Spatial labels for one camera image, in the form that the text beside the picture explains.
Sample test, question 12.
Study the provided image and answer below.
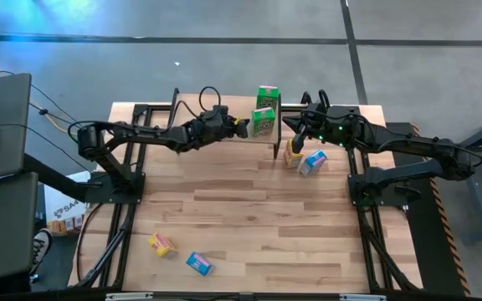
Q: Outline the green Apple Jacks cereal box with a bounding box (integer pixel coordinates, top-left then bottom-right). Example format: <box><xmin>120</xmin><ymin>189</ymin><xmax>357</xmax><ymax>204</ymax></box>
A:
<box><xmin>256</xmin><ymin>84</ymin><xmax>280</xmax><ymax>110</ymax></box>
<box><xmin>250</xmin><ymin>106</ymin><xmax>276</xmax><ymax>138</ymax></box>

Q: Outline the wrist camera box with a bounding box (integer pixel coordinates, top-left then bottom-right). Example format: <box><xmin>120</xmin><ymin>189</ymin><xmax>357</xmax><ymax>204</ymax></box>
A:
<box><xmin>311</xmin><ymin>103</ymin><xmax>338</xmax><ymax>122</ymax></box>
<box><xmin>201</xmin><ymin>104</ymin><xmax>230</xmax><ymax>125</ymax></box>

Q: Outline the yellow cable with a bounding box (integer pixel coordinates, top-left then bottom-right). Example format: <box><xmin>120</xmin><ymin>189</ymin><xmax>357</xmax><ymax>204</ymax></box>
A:
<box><xmin>0</xmin><ymin>49</ymin><xmax>102</xmax><ymax>142</ymax></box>

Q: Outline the black diagonal desk brace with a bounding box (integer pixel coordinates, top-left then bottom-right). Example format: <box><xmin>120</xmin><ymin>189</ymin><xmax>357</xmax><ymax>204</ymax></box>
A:
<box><xmin>23</xmin><ymin>153</ymin><xmax>94</xmax><ymax>202</ymax></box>

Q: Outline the grey desk top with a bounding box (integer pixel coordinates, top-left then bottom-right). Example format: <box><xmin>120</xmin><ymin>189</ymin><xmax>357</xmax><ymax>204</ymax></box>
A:
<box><xmin>0</xmin><ymin>73</ymin><xmax>33</xmax><ymax>183</ymax></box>
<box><xmin>0</xmin><ymin>171</ymin><xmax>39</xmax><ymax>285</ymax></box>

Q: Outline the neighbouring blue-legged table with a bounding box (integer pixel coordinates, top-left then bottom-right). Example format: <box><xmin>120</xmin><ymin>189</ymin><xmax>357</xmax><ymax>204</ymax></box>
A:
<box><xmin>439</xmin><ymin>109</ymin><xmax>482</xmax><ymax>243</ymax></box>

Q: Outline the black aluminium rig frame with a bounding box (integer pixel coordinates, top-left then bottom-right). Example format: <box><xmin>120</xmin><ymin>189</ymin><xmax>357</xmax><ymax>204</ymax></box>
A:
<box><xmin>67</xmin><ymin>102</ymin><xmax>426</xmax><ymax>301</ymax></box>

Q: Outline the spare white cereal box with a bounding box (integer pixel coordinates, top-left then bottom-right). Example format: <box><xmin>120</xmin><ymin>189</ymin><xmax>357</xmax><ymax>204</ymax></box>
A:
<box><xmin>64</xmin><ymin>214</ymin><xmax>85</xmax><ymax>232</ymax></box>

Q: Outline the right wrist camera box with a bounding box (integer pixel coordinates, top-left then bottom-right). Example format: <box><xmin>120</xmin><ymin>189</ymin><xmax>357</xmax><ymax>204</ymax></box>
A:
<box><xmin>311</xmin><ymin>103</ymin><xmax>338</xmax><ymax>122</ymax></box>

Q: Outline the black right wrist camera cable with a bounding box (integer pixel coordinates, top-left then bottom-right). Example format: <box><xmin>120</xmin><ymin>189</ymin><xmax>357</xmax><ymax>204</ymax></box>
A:
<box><xmin>300</xmin><ymin>89</ymin><xmax>331</xmax><ymax>111</ymax></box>

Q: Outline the black left wrist camera cable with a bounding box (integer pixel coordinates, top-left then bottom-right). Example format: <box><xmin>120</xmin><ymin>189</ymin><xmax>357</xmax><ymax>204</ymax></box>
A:
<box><xmin>169</xmin><ymin>86</ymin><xmax>223</xmax><ymax>126</ymax></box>

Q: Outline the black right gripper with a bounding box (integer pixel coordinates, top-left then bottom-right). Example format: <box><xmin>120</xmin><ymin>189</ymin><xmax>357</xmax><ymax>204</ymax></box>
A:
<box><xmin>281</xmin><ymin>115</ymin><xmax>338</xmax><ymax>156</ymax></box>

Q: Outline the blue Rice Krispies cereal box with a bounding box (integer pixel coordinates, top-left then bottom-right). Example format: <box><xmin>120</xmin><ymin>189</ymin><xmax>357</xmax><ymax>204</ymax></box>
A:
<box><xmin>298</xmin><ymin>149</ymin><xmax>329</xmax><ymax>178</ymax></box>
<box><xmin>185</xmin><ymin>251</ymin><xmax>215</xmax><ymax>277</ymax></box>

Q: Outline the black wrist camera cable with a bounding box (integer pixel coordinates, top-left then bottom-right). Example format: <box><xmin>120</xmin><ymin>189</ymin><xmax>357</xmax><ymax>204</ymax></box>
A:
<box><xmin>169</xmin><ymin>86</ymin><xmax>223</xmax><ymax>126</ymax></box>
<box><xmin>300</xmin><ymin>89</ymin><xmax>331</xmax><ymax>111</ymax></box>

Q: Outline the wooden shelf with black legs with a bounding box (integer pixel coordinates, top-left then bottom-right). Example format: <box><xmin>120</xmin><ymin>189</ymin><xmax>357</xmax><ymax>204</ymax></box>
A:
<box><xmin>164</xmin><ymin>86</ymin><xmax>283</xmax><ymax>160</ymax></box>

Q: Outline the silver metal bracket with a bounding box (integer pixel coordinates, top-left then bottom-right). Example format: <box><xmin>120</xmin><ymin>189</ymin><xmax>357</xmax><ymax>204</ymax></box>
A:
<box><xmin>339</xmin><ymin>293</ymin><xmax>388</xmax><ymax>301</ymax></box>
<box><xmin>105</xmin><ymin>291</ymin><xmax>154</xmax><ymax>301</ymax></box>

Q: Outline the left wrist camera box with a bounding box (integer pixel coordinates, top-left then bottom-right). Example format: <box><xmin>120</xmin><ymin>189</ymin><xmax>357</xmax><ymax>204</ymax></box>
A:
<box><xmin>201</xmin><ymin>104</ymin><xmax>230</xmax><ymax>125</ymax></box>

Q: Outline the spare yellow cereal box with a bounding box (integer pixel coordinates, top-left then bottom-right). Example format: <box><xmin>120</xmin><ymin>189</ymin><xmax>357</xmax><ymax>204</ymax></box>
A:
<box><xmin>47</xmin><ymin>217</ymin><xmax>67</xmax><ymax>234</ymax></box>

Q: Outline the black mat with hazard stripe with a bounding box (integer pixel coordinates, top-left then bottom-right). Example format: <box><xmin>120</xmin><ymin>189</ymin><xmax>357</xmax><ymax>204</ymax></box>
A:
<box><xmin>385</xmin><ymin>120</ymin><xmax>472</xmax><ymax>296</ymax></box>

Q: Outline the person's shoe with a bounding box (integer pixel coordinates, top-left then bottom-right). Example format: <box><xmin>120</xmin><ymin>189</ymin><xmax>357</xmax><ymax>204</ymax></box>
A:
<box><xmin>29</xmin><ymin>228</ymin><xmax>54</xmax><ymax>277</ymax></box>

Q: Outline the white printed cardboard box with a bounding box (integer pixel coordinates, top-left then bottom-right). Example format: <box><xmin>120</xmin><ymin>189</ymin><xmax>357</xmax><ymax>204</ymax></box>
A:
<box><xmin>43</xmin><ymin>170</ymin><xmax>92</xmax><ymax>233</ymax></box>

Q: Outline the yellow Corn Pops cereal box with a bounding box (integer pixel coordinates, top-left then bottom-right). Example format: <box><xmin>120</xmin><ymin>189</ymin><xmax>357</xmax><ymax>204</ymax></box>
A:
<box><xmin>284</xmin><ymin>140</ymin><xmax>305</xmax><ymax>170</ymax></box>
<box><xmin>146</xmin><ymin>232</ymin><xmax>179</xmax><ymax>259</ymax></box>

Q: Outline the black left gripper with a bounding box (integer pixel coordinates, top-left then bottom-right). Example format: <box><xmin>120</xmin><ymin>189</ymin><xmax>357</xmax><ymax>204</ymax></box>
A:
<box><xmin>184</xmin><ymin>118</ymin><xmax>251</xmax><ymax>148</ymax></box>

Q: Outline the black floor cable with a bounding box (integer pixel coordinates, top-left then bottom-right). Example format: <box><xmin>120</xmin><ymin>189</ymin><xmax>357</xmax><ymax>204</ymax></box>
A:
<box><xmin>0</xmin><ymin>123</ymin><xmax>77</xmax><ymax>162</ymax></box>
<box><xmin>0</xmin><ymin>69</ymin><xmax>102</xmax><ymax>141</ymax></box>
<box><xmin>75</xmin><ymin>202</ymin><xmax>105</xmax><ymax>282</ymax></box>

